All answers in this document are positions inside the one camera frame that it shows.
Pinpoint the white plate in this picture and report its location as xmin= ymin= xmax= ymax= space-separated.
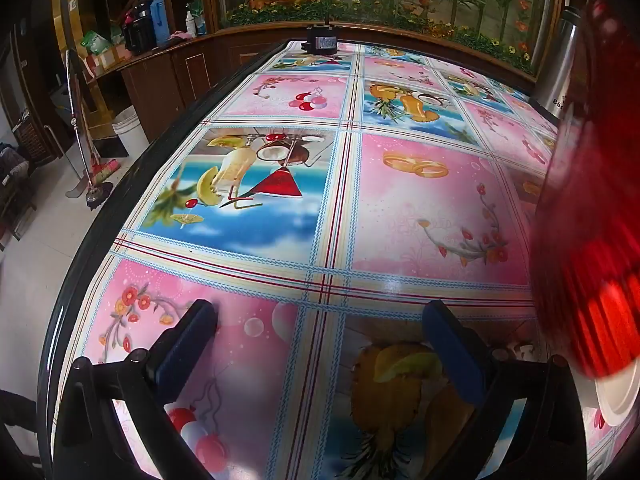
xmin=594 ymin=374 xmax=640 ymax=429

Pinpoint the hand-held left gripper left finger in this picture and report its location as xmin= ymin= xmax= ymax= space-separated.
xmin=52 ymin=300 xmax=219 ymax=480

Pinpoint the mop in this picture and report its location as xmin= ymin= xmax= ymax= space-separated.
xmin=65 ymin=50 xmax=115 ymax=209

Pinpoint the small black motor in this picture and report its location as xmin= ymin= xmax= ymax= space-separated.
xmin=305 ymin=23 xmax=342 ymax=54

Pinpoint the red broom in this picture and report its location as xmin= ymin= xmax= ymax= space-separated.
xmin=91 ymin=159 xmax=122 ymax=184

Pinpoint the blue jug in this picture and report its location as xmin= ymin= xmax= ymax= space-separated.
xmin=149 ymin=0 xmax=174 ymax=47

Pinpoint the black thermos pot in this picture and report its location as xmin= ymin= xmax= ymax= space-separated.
xmin=121 ymin=0 xmax=157 ymax=54

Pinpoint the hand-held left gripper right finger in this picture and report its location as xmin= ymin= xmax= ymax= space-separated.
xmin=422 ymin=300 xmax=588 ymax=480

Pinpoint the white bucket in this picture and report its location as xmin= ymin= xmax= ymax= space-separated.
xmin=112 ymin=106 xmax=151 ymax=159

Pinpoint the stainless steel thermos jug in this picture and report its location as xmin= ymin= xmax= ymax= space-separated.
xmin=534 ymin=5 xmax=587 ymax=117

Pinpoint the fruit print tablecloth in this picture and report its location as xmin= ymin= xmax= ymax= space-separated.
xmin=52 ymin=42 xmax=640 ymax=480

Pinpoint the green bottle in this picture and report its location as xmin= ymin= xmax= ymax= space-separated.
xmin=192 ymin=0 xmax=209 ymax=37

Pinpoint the large red ribbed plate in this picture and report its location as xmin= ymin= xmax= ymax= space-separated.
xmin=529 ymin=0 xmax=640 ymax=382

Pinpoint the green packet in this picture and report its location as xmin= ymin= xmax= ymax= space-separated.
xmin=81 ymin=30 xmax=114 ymax=57

